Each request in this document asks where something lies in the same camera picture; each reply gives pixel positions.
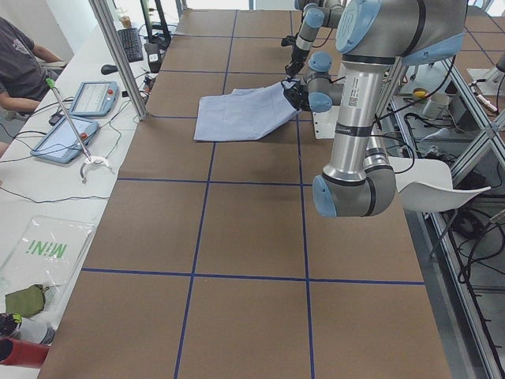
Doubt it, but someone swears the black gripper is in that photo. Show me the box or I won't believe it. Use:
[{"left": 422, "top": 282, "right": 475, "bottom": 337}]
[
  {"left": 280, "top": 78, "right": 310, "bottom": 111},
  {"left": 281, "top": 36, "right": 312, "bottom": 77}
]

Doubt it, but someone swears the light blue striped shirt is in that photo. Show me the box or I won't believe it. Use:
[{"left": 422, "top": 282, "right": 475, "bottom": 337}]
[{"left": 193, "top": 82, "right": 298, "bottom": 142}]

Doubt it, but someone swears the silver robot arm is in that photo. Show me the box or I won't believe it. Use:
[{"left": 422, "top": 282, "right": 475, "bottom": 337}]
[
  {"left": 285, "top": 1, "right": 467, "bottom": 217},
  {"left": 281, "top": 0, "right": 345, "bottom": 78}
]

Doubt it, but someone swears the white curved plastic sheet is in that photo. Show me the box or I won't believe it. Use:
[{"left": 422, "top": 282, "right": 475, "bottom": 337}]
[{"left": 388, "top": 156, "right": 491, "bottom": 212}]

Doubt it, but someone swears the black keyboard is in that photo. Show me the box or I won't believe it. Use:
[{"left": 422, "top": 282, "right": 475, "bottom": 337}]
[{"left": 117, "top": 28, "right": 144, "bottom": 62}]

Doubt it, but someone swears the brown paper table mat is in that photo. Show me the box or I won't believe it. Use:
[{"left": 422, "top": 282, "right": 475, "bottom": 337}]
[{"left": 39, "top": 10, "right": 451, "bottom": 378}]

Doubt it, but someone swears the far blue teach pendant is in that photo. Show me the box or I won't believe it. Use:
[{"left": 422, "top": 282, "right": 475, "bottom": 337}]
[{"left": 69, "top": 81, "right": 118, "bottom": 118}]

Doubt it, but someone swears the blue teach pendant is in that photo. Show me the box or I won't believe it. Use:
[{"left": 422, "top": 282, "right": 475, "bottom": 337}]
[
  {"left": 30, "top": 116, "right": 99, "bottom": 164},
  {"left": 69, "top": 81, "right": 118, "bottom": 118}
]

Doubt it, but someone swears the metal grabber tool claw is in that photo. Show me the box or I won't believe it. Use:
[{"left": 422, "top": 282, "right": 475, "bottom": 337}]
[{"left": 46, "top": 78, "right": 110, "bottom": 184}]

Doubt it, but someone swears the near blue teach pendant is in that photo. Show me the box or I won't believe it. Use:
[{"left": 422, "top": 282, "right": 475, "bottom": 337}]
[{"left": 30, "top": 116, "right": 99, "bottom": 164}]

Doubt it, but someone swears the seated person grey shirt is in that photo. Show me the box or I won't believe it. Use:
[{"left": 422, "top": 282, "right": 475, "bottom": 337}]
[{"left": 1, "top": 18, "right": 63, "bottom": 114}]

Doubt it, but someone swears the white MINI paper bag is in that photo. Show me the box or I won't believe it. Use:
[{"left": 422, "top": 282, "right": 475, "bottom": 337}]
[{"left": 1, "top": 216, "right": 95, "bottom": 294}]

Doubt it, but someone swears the green cloth pouch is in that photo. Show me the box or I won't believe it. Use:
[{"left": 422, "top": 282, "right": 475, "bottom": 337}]
[{"left": 5, "top": 284, "right": 49, "bottom": 317}]

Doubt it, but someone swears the red bottle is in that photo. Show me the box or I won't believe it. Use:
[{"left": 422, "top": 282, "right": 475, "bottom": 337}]
[{"left": 1, "top": 338, "right": 50, "bottom": 368}]

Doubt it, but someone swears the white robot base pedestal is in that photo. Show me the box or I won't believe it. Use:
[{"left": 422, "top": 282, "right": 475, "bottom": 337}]
[{"left": 312, "top": 106, "right": 340, "bottom": 140}]

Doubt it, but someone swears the aluminium frame post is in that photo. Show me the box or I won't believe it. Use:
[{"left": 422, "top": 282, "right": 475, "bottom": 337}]
[{"left": 88, "top": 0, "right": 148, "bottom": 121}]

